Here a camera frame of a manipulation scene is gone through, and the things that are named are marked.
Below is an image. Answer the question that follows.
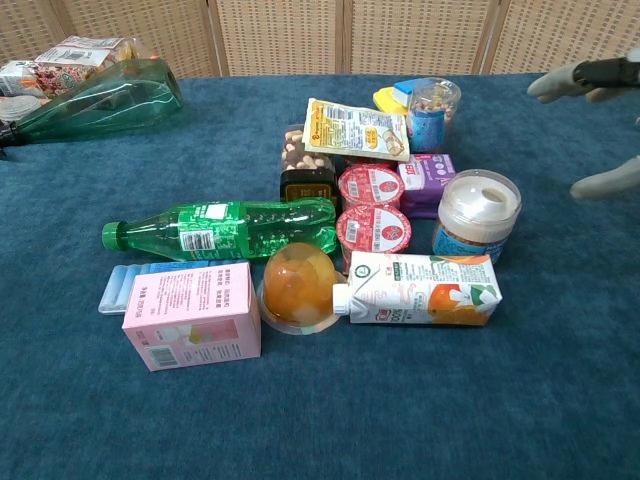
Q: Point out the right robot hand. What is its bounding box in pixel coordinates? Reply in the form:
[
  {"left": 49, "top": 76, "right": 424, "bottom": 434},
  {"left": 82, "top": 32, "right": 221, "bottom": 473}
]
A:
[{"left": 526, "top": 48, "right": 640, "bottom": 201}]

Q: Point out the clear jar white lid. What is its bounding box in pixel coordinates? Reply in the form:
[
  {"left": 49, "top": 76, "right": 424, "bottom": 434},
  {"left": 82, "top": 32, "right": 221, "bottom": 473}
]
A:
[{"left": 432, "top": 168, "right": 523, "bottom": 265}]

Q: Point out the clear cup with blue label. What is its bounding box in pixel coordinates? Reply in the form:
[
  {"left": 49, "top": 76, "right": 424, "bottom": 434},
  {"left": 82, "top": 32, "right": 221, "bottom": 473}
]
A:
[{"left": 406, "top": 78, "right": 462, "bottom": 154}]

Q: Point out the purple snack box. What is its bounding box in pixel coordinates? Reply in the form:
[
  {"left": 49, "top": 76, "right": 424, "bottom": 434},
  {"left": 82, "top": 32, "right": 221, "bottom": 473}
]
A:
[{"left": 397, "top": 152, "right": 457, "bottom": 220}]

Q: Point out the yellow blue white sponge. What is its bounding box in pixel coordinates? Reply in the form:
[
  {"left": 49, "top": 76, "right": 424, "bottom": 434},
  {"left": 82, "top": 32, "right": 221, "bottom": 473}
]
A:
[{"left": 372, "top": 78, "right": 418, "bottom": 117}]

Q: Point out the yellow white snack packet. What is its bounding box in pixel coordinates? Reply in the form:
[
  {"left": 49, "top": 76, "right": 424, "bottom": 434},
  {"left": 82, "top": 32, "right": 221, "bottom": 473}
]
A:
[{"left": 302, "top": 97, "right": 411, "bottom": 163}]

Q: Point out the red lidded yogurt cup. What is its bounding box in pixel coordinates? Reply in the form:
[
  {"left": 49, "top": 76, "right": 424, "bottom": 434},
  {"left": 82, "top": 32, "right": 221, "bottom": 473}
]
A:
[
  {"left": 335, "top": 204, "right": 413, "bottom": 261},
  {"left": 337, "top": 163, "right": 406, "bottom": 210}
]

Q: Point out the woven folding screen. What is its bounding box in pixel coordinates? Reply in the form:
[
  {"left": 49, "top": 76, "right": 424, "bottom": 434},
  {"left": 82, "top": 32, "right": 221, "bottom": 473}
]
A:
[{"left": 0, "top": 0, "right": 640, "bottom": 79}]

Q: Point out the orange juice carton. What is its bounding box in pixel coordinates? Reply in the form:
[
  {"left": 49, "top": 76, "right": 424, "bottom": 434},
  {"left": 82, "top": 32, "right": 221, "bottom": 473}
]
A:
[{"left": 332, "top": 250, "right": 503, "bottom": 327}]

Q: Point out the dark jar of nuts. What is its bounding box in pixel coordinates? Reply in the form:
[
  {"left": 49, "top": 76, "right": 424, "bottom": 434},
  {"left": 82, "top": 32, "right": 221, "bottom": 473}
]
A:
[{"left": 279, "top": 124, "right": 340, "bottom": 205}]

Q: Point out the orange jelly cup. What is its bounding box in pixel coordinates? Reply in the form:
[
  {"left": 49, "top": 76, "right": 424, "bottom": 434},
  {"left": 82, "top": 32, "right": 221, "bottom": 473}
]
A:
[{"left": 257, "top": 243, "right": 347, "bottom": 336}]

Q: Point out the blue table cloth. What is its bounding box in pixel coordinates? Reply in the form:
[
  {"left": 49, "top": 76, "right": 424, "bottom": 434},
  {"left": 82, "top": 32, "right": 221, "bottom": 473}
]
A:
[{"left": 0, "top": 73, "right": 640, "bottom": 480}]

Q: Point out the small green soda bottle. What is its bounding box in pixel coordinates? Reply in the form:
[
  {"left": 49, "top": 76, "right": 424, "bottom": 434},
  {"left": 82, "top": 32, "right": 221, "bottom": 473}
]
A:
[{"left": 101, "top": 197, "right": 339, "bottom": 262}]

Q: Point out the pink cardboard box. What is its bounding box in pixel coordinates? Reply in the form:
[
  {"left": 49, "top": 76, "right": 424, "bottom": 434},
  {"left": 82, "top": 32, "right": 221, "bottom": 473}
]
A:
[{"left": 121, "top": 261, "right": 263, "bottom": 373}]

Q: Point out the large green plastic bottle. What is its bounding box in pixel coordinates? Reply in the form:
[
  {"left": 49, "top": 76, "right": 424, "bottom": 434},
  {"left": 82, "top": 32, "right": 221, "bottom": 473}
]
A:
[{"left": 0, "top": 58, "right": 184, "bottom": 149}]

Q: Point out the clear bag of snacks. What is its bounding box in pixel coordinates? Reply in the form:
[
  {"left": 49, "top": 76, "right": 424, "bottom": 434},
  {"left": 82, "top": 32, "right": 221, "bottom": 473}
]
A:
[{"left": 34, "top": 35, "right": 151, "bottom": 76}]

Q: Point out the light blue plastic case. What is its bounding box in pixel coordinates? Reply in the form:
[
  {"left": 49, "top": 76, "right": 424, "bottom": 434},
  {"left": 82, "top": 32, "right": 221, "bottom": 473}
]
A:
[{"left": 97, "top": 259, "right": 211, "bottom": 316}]

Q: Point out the colourful patterned snack packet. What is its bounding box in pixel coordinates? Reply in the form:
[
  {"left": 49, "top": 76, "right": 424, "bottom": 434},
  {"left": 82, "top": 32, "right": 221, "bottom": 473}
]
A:
[{"left": 0, "top": 59, "right": 101, "bottom": 99}]

